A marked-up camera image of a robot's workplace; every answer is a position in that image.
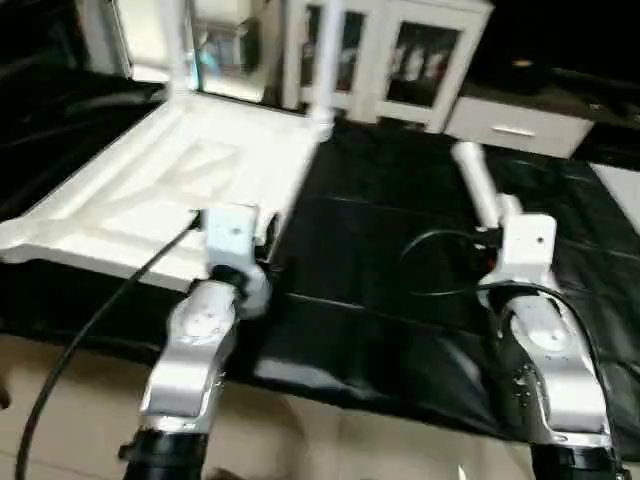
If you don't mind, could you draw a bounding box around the white plastic table top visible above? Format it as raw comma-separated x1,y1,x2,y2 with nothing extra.
0,92,336,296

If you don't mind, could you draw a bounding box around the white plastic table leg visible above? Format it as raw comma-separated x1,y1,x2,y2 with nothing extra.
312,0,347,139
168,0,197,103
450,140,526,236

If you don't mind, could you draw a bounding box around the black work mat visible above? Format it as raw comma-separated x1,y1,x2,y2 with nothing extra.
0,65,640,446

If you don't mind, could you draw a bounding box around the white drawer unit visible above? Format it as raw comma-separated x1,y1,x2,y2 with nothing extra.
445,95,581,159

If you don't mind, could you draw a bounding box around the blue grey floor appliance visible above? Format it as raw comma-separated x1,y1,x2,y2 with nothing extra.
190,15,263,86

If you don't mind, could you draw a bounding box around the white glass-door cabinet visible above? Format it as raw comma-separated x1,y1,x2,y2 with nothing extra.
280,0,494,133

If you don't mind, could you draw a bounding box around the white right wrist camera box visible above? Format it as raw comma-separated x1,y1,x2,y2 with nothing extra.
497,212,558,291

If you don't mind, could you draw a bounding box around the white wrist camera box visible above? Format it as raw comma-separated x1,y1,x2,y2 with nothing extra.
497,212,558,291
203,205,263,291

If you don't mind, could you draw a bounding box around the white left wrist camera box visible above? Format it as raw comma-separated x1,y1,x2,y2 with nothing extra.
203,205,263,291

